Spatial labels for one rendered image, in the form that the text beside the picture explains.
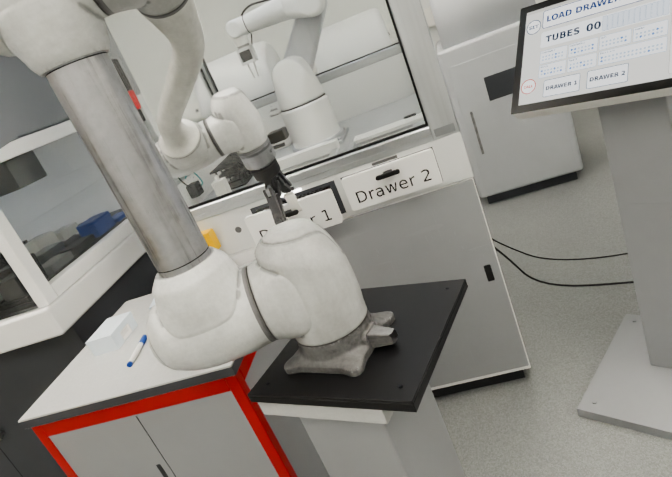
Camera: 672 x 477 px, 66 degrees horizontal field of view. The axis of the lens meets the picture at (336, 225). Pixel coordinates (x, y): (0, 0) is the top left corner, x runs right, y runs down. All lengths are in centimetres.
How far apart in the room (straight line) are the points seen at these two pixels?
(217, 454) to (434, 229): 89
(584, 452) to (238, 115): 136
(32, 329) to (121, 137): 114
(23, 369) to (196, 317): 130
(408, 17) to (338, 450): 109
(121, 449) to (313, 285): 82
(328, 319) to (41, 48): 62
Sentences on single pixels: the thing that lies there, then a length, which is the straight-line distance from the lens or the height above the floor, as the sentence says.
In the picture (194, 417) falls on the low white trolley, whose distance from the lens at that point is 140.
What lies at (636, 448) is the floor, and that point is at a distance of 181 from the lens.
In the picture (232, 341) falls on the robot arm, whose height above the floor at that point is 92.
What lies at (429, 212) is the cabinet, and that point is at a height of 73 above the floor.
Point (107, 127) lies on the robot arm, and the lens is 91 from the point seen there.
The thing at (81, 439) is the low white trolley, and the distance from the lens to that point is 159.
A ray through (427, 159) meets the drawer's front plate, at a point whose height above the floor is 90.
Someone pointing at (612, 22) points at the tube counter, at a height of 111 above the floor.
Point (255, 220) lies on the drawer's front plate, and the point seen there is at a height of 91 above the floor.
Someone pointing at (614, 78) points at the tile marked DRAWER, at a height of 100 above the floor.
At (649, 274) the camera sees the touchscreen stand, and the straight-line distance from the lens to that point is 176.
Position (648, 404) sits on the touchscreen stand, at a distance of 187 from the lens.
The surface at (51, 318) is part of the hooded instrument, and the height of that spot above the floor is 87.
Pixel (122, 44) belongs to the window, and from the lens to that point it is 174.
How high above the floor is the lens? 134
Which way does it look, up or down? 19 degrees down
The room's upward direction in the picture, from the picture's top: 23 degrees counter-clockwise
